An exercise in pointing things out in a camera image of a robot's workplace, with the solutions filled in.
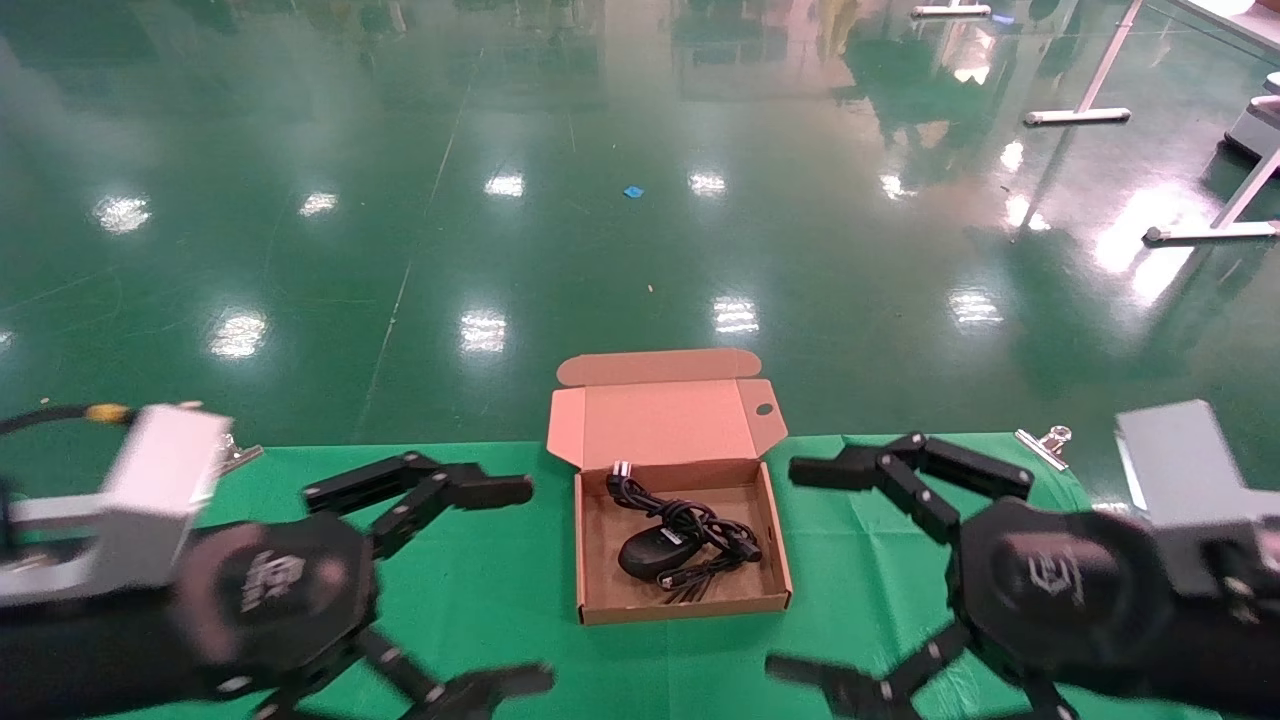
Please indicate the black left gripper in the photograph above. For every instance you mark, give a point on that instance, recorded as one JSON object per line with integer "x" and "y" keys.
{"x": 280, "y": 590}

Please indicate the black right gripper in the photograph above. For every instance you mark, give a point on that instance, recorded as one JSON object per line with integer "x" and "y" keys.
{"x": 1060, "y": 580}

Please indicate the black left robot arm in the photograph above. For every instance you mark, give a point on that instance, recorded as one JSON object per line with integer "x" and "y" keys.
{"x": 80, "y": 660}

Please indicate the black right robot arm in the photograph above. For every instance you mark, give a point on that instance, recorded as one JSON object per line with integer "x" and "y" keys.
{"x": 1230, "y": 660}

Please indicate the open brown cardboard box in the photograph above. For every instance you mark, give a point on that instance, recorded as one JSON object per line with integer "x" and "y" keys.
{"x": 660, "y": 420}

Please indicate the green table cloth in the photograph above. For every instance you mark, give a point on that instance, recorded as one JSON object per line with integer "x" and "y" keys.
{"x": 500, "y": 600}

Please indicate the metal binder clip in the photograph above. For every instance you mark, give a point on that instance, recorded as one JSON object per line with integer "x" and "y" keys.
{"x": 1040, "y": 448}
{"x": 245, "y": 458}

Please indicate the white table foot bar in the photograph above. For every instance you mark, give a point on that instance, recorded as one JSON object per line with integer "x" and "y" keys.
{"x": 950, "y": 11}

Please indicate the grey machine base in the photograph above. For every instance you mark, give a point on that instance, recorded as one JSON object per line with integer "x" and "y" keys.
{"x": 1255, "y": 130}

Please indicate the white table top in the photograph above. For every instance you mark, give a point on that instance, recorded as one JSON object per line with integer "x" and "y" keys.
{"x": 1250, "y": 15}

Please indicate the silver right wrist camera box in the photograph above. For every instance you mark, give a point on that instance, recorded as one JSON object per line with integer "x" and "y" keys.
{"x": 1180, "y": 470}

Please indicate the white table leg frame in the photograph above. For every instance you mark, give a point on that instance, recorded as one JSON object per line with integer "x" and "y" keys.
{"x": 1210, "y": 235}
{"x": 1075, "y": 117}

